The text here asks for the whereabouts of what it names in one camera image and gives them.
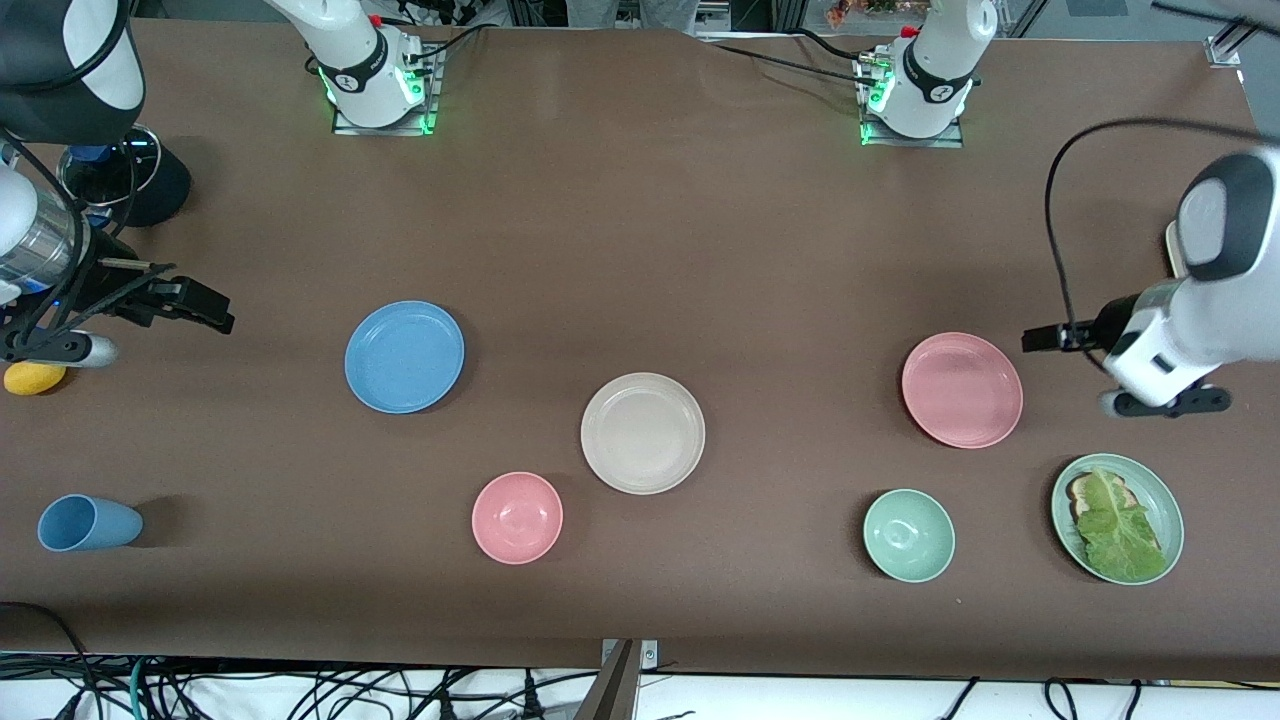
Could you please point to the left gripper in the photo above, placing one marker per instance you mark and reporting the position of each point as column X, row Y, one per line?
column 1104, row 325

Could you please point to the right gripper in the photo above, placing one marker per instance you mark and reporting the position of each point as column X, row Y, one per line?
column 108, row 287

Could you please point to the pink plate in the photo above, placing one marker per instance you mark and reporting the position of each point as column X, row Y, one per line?
column 962, row 390

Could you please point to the blue plate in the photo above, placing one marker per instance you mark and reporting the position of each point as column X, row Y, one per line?
column 404, row 357

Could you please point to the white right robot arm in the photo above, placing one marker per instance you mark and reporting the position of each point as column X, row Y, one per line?
column 365, row 85

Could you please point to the yellow lemon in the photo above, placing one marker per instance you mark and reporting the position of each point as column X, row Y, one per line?
column 32, row 380

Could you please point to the glass lid with blue knob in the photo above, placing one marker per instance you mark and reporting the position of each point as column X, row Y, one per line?
column 140, row 160

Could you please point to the toast bread slice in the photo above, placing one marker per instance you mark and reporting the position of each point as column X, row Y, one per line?
column 1080, row 492

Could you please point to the green plate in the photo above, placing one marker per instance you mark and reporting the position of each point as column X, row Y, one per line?
column 1165, row 500

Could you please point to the green lettuce leaf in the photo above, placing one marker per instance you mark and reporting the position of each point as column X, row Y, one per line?
column 1120, row 530

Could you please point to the blue cup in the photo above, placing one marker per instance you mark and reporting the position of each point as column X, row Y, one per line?
column 90, row 523

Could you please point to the green bowl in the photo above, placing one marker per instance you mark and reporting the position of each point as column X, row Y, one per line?
column 908, row 535

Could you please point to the colourful toy food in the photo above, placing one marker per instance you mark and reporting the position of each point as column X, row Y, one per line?
column 850, row 10

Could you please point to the pink bowl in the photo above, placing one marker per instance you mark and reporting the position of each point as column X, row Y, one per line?
column 517, row 517

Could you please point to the beige plate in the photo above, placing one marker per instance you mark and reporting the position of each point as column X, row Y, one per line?
column 642, row 433

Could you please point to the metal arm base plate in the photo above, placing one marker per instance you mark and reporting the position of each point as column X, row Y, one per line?
column 870, row 130
column 430, row 95

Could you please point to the aluminium frame profile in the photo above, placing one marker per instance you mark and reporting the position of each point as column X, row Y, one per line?
column 1225, row 50

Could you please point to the metal table bracket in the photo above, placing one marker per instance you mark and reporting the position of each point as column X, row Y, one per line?
column 650, row 652

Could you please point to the dark camera pole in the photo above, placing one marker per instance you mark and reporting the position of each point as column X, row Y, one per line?
column 612, row 690

